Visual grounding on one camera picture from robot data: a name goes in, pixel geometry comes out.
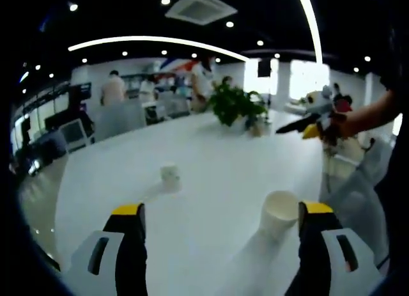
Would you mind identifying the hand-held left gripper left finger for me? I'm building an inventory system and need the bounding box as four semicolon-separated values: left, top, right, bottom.
62;202;150;296

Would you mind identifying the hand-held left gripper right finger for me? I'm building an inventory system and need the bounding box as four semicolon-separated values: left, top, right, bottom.
284;199;384;296

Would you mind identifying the nested paper cup stack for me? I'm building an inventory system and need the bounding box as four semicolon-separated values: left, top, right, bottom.
252;189;300;245

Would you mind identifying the person's right hand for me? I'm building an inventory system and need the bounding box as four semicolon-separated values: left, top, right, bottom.
321;112;351;147

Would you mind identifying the small glass jar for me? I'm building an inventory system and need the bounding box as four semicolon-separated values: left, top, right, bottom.
250;121;268;137

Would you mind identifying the white chair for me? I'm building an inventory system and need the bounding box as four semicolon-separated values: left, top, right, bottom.
324;137;367;182

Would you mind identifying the grey chair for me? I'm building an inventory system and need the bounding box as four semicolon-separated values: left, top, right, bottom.
328;148;396;268
94;100;147;143

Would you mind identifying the potted green plant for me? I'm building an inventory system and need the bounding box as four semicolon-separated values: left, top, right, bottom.
206;81;269;132

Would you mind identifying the long ceiling light strip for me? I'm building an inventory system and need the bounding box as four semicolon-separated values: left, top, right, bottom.
68;36;250;62
293;0;323;65

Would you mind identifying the white table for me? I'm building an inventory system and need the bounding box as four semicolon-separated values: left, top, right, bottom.
54;109;327;296

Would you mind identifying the ceiling air vent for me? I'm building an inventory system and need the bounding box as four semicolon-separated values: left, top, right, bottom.
165;0;238;26

